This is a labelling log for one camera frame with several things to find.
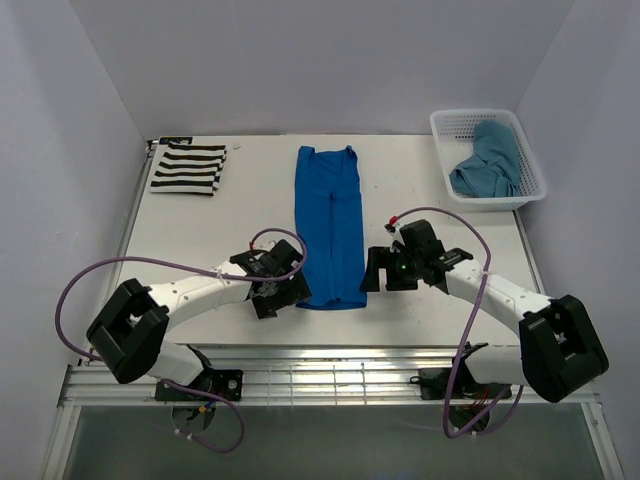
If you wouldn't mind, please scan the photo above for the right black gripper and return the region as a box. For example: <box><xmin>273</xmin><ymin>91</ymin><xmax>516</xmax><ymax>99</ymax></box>
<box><xmin>359</xmin><ymin>246</ymin><xmax>423</xmax><ymax>291</ymax></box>

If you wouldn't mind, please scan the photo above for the blue tank top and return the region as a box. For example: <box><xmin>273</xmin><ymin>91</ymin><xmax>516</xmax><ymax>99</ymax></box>
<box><xmin>294</xmin><ymin>146</ymin><xmax>367</xmax><ymax>311</ymax></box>

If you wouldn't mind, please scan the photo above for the teal tank top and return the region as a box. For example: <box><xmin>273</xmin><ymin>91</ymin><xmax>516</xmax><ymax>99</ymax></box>
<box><xmin>449</xmin><ymin>120</ymin><xmax>521</xmax><ymax>198</ymax></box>

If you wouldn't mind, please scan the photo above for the black white striped tank top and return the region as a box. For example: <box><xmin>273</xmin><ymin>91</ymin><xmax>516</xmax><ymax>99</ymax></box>
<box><xmin>149</xmin><ymin>142</ymin><xmax>228</xmax><ymax>197</ymax></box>

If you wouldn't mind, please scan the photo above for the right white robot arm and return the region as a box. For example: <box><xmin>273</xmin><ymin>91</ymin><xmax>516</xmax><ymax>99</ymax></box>
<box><xmin>360</xmin><ymin>220</ymin><xmax>609</xmax><ymax>403</ymax></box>

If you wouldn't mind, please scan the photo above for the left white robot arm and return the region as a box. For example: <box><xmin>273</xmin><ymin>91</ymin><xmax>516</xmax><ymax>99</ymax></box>
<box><xmin>86</xmin><ymin>240</ymin><xmax>311</xmax><ymax>400</ymax></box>

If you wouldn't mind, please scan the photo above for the white plastic basket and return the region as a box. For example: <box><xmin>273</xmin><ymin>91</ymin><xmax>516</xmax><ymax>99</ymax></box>
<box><xmin>430</xmin><ymin>108</ymin><xmax>547</xmax><ymax>212</ymax></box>

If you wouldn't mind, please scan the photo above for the blue label sticker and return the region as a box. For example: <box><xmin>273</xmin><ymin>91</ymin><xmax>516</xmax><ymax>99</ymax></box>
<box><xmin>158</xmin><ymin>136</ymin><xmax>193</xmax><ymax>145</ymax></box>

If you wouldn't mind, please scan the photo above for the aluminium rail frame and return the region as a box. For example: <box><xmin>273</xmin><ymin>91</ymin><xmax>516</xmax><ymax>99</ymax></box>
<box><xmin>58</xmin><ymin>344</ymin><xmax>596</xmax><ymax>409</ymax></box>

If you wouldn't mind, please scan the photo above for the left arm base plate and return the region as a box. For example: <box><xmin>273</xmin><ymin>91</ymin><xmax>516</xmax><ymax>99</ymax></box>
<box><xmin>154</xmin><ymin>369</ymin><xmax>244</xmax><ymax>402</ymax></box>

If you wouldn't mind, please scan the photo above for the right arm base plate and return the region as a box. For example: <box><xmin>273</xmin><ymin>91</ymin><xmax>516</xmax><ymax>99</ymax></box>
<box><xmin>409</xmin><ymin>367</ymin><xmax>512</xmax><ymax>403</ymax></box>

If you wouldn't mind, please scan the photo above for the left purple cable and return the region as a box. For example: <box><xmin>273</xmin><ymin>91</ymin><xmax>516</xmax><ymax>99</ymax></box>
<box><xmin>54</xmin><ymin>227</ymin><xmax>309</xmax><ymax>454</ymax></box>

